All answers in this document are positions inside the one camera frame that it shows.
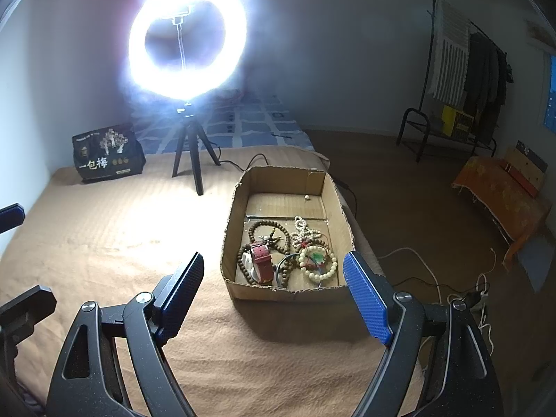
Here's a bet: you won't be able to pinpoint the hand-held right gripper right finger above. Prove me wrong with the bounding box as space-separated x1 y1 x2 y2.
343 251 505 417

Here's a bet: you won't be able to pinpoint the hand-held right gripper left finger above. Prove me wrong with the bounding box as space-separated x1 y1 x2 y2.
46 252 205 417

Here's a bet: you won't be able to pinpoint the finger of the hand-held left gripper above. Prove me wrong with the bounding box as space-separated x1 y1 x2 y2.
0 286 58 348
0 203 26 234

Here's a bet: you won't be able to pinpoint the cream bead bracelet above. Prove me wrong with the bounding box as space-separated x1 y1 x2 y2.
298 247 339 284

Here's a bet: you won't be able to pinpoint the jade pendant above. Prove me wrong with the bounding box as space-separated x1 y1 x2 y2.
300 245 329 270

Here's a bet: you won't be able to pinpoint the cardboard box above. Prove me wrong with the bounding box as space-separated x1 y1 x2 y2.
221 166 355 301

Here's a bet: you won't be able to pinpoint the red strap wristwatch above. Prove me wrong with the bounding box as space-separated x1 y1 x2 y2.
240 241 276 286

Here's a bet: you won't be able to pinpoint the small pearl bead strand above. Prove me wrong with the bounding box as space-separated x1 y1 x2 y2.
289 216 332 249

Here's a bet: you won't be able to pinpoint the black printed snack bag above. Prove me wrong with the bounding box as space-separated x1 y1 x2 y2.
72 124 147 184

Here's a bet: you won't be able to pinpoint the black tripod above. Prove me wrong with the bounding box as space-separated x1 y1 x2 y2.
171 102 222 196

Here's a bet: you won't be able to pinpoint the orange cloth covered bench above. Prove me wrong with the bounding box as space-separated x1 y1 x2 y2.
451 155 553 267

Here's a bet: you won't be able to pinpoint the blue patterned bed sheet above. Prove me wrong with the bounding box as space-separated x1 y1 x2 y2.
130 89 314 155

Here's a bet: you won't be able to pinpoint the black metal clothes rack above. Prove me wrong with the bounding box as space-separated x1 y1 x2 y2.
396 0 510 164

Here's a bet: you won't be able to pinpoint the red flat box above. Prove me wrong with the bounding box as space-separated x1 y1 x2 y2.
499 161 540 197

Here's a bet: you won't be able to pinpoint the yellow bag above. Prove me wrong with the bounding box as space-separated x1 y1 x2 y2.
441 104 474 140

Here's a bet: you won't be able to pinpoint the wooden board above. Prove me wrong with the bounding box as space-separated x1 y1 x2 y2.
504 141 549 196

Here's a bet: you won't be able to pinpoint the dark hanging clothes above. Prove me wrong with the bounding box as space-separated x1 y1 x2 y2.
463 30 516 140

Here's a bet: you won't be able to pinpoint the white striped hanging cloth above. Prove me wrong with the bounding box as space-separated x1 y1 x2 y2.
432 0 472 103

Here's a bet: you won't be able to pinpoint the white cable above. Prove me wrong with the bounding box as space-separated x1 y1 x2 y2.
376 247 440 305
475 247 498 298

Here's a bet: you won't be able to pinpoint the dark wooden bead necklace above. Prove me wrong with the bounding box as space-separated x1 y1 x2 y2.
237 220 301 290

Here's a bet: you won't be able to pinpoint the black cable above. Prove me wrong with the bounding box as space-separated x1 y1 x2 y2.
217 153 272 173

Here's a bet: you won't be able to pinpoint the ring light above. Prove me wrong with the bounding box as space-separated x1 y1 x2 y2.
116 0 251 103

